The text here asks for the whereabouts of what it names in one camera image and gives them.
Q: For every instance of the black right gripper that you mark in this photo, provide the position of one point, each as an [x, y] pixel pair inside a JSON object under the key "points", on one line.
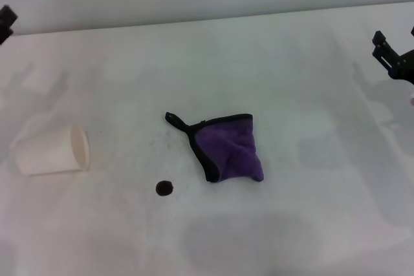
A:
{"points": [[406, 66]]}

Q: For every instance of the white paper cup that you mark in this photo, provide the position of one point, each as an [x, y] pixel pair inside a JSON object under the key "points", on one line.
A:
{"points": [[48, 156]]}

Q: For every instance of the purple rag with black trim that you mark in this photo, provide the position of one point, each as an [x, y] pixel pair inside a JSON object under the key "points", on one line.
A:
{"points": [[226, 146]]}

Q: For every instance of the black water stain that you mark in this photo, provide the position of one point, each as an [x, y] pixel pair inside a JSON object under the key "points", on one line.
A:
{"points": [[164, 188]]}

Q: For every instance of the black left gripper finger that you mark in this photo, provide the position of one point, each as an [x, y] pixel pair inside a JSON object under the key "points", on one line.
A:
{"points": [[7, 20]]}

